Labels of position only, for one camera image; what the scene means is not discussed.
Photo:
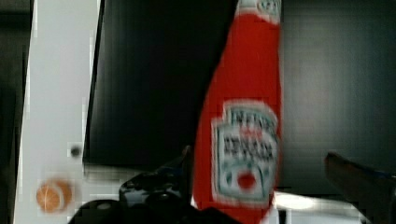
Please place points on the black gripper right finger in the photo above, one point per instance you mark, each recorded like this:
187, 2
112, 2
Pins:
370, 191

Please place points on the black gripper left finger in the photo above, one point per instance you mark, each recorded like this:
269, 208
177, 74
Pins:
159, 197

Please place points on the red ketchup bottle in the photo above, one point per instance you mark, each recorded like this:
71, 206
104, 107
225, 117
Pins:
238, 139

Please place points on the orange toy fruit half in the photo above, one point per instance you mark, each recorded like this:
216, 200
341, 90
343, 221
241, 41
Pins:
54, 195

